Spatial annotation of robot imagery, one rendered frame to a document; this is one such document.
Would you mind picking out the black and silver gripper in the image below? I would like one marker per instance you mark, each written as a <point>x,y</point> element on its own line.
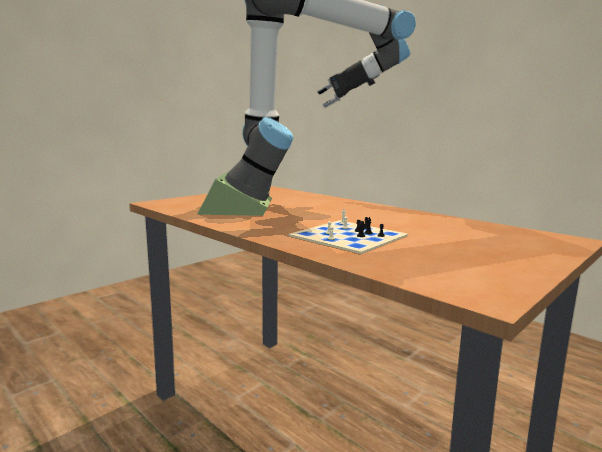
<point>359,73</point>

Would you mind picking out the blue and cream chessboard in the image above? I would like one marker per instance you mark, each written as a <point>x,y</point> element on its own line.
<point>346,239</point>

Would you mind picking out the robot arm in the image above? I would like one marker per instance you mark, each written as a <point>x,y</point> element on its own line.
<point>266,139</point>

